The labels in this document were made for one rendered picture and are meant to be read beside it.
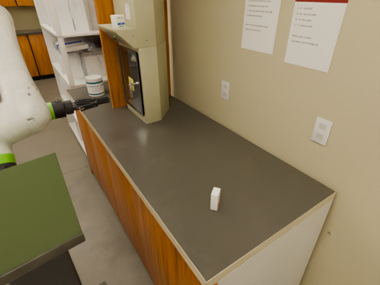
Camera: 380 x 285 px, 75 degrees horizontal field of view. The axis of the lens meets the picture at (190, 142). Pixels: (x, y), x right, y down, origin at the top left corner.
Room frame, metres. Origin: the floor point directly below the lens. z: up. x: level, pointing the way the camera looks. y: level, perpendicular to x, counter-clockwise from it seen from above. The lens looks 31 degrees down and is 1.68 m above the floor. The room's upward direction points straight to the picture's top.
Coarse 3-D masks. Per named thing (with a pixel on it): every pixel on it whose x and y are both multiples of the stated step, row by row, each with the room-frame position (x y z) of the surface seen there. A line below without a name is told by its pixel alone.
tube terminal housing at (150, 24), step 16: (128, 0) 1.50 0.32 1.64; (144, 0) 1.48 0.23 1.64; (160, 0) 1.63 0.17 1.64; (144, 16) 1.47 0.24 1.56; (160, 16) 1.61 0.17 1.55; (144, 32) 1.47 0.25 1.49; (160, 32) 1.59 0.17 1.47; (144, 48) 1.46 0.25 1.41; (160, 48) 1.57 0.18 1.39; (144, 64) 1.46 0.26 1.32; (160, 64) 1.55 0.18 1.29; (144, 80) 1.45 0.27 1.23; (160, 80) 1.53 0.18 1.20; (144, 96) 1.45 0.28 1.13; (160, 96) 1.51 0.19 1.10; (144, 112) 1.45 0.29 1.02; (160, 112) 1.50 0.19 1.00
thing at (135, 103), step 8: (120, 48) 1.65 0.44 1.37; (128, 48) 1.55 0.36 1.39; (120, 56) 1.67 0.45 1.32; (128, 56) 1.55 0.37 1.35; (136, 56) 1.44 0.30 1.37; (128, 64) 1.57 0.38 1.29; (136, 64) 1.46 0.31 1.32; (128, 72) 1.58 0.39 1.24; (136, 72) 1.47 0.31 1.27; (128, 80) 1.60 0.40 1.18; (136, 80) 1.48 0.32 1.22; (128, 88) 1.61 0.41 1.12; (136, 88) 1.49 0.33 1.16; (128, 96) 1.63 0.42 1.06; (136, 96) 1.51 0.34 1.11; (128, 104) 1.65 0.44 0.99; (136, 104) 1.52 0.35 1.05
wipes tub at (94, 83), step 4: (88, 76) 2.00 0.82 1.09; (92, 76) 2.00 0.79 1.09; (96, 76) 2.00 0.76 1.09; (100, 76) 2.00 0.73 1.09; (88, 80) 1.94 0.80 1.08; (92, 80) 1.94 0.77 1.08; (96, 80) 1.95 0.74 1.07; (100, 80) 1.98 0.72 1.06; (88, 84) 1.95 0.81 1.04; (92, 84) 1.94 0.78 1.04; (96, 84) 1.95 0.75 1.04; (100, 84) 1.97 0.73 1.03; (88, 88) 1.95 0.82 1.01; (92, 88) 1.94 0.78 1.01; (96, 88) 1.95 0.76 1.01; (100, 88) 1.97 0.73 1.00; (88, 92) 1.96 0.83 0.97; (92, 92) 1.94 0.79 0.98; (96, 92) 1.94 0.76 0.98; (100, 92) 1.96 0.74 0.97; (104, 92) 2.01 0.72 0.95; (92, 96) 1.94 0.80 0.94; (96, 96) 1.94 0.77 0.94
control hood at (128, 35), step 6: (102, 24) 1.64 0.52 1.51; (108, 24) 1.64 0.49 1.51; (102, 30) 1.64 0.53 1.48; (108, 30) 1.49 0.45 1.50; (114, 30) 1.40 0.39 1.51; (120, 30) 1.40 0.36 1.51; (126, 30) 1.41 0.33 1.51; (132, 30) 1.43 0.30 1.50; (120, 36) 1.40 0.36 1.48; (126, 36) 1.41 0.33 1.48; (132, 36) 1.43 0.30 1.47; (126, 42) 1.43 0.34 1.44; (132, 42) 1.43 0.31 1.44
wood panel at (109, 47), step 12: (96, 0) 1.71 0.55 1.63; (108, 0) 1.75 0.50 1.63; (96, 12) 1.71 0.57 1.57; (108, 12) 1.74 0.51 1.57; (108, 36) 1.73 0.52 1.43; (168, 36) 1.97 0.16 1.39; (108, 48) 1.72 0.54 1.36; (168, 48) 1.97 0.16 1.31; (108, 60) 1.71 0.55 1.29; (168, 60) 1.97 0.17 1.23; (108, 72) 1.70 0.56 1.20; (120, 72) 1.75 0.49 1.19; (168, 72) 1.96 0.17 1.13; (120, 84) 1.75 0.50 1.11; (168, 84) 1.96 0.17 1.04; (120, 96) 1.74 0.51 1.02
